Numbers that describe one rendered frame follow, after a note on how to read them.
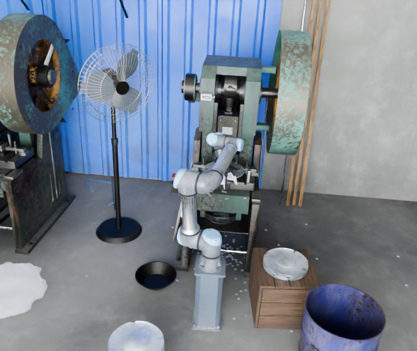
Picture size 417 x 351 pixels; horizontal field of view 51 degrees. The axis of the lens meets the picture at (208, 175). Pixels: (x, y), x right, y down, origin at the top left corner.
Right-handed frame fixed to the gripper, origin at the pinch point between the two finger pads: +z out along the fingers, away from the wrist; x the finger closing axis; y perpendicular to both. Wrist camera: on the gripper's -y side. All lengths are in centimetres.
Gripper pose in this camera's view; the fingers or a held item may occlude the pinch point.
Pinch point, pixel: (231, 186)
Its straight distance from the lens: 271.6
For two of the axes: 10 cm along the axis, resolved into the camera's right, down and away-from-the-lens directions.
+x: 4.4, -2.2, -8.7
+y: -8.7, 1.3, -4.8
